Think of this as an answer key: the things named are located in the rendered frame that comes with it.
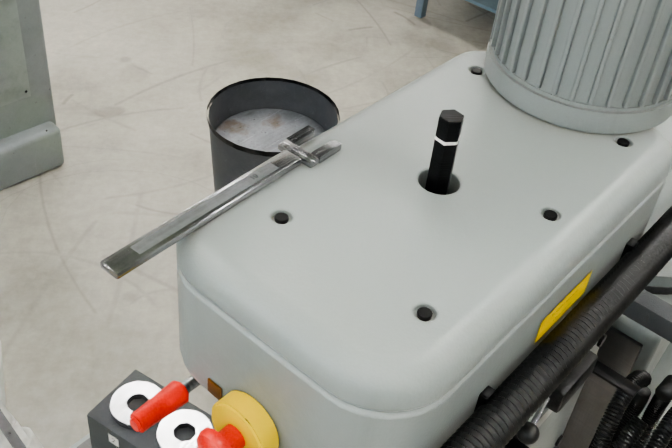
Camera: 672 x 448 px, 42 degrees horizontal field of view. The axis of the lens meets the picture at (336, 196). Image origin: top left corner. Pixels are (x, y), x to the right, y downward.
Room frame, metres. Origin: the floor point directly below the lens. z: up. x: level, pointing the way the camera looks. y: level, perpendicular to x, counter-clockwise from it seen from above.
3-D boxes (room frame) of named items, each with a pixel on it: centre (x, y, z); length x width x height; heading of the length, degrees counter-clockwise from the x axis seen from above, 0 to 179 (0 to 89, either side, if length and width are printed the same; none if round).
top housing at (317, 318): (0.61, -0.10, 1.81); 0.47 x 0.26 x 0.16; 143
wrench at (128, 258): (0.54, 0.09, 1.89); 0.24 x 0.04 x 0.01; 144
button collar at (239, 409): (0.42, 0.05, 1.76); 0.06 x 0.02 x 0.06; 53
